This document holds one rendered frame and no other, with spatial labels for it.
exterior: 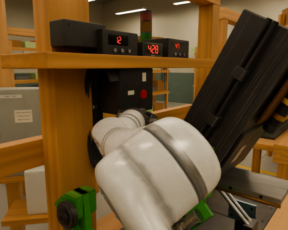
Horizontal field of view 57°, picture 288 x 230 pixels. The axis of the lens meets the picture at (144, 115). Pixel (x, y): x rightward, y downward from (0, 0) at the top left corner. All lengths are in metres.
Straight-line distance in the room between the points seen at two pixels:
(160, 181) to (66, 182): 0.69
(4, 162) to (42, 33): 0.39
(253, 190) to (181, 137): 0.69
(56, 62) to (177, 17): 10.81
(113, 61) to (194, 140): 0.59
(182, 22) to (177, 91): 2.75
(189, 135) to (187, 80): 10.76
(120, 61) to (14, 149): 0.41
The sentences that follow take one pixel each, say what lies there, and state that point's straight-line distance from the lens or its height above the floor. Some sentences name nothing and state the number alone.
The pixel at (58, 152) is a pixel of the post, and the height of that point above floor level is 1.25.
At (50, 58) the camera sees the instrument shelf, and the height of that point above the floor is 1.52.
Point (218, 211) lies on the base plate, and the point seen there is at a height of 0.90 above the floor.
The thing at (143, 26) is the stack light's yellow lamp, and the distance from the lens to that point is 1.17.
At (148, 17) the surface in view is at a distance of 1.17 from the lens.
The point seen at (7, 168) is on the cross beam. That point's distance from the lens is 0.90.
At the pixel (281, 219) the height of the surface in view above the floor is 0.90.
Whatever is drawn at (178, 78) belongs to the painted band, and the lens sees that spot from 11.20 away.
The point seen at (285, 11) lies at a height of 2.34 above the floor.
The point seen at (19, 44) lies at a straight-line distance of 8.20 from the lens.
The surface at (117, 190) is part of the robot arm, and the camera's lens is 0.23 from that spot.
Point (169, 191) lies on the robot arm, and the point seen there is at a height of 1.40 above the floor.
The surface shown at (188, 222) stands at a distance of 0.83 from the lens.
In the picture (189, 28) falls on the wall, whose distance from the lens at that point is 11.05.
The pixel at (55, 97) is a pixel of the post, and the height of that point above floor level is 1.41.
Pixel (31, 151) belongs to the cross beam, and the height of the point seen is 1.24.
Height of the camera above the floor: 1.51
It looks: 10 degrees down
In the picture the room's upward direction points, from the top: straight up
